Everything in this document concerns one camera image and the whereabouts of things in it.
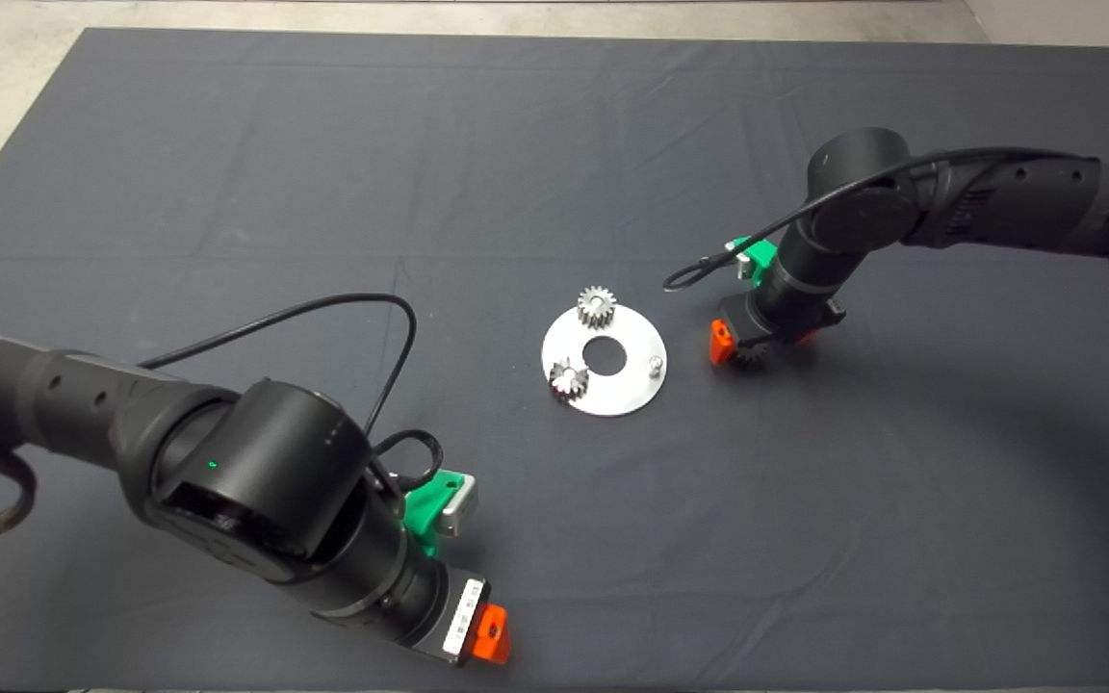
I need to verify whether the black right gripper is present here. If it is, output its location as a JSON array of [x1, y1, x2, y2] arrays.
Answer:
[[710, 260, 846, 367]]

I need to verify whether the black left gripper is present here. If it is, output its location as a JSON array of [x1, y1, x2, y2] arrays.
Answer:
[[362, 553, 511, 665]]

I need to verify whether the round metal plate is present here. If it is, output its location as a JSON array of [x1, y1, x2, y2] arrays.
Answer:
[[542, 306, 668, 418]]

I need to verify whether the dark grey table cloth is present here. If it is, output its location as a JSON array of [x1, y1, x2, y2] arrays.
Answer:
[[0, 27, 1109, 693]]

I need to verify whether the right wrist green camera mount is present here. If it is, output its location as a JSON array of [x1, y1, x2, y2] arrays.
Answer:
[[735, 238, 779, 290]]

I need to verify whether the wrist green camera mount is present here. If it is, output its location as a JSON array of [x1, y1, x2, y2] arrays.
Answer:
[[735, 238, 779, 290], [400, 470, 467, 557]]

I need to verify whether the right wrist black camera cable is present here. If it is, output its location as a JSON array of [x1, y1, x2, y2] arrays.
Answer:
[[662, 146, 1109, 386]]

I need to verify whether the wrist black camera cable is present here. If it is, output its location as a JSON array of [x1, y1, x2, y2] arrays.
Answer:
[[136, 294, 445, 492], [662, 146, 1109, 386]]

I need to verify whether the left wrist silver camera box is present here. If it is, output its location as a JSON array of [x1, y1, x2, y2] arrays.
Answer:
[[436, 474, 478, 538]]

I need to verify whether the left wrist green camera mount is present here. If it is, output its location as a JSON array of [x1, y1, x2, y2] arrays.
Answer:
[[400, 470, 467, 557]]

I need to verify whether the left wrist black camera cable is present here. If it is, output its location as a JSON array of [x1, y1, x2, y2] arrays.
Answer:
[[136, 294, 445, 492]]

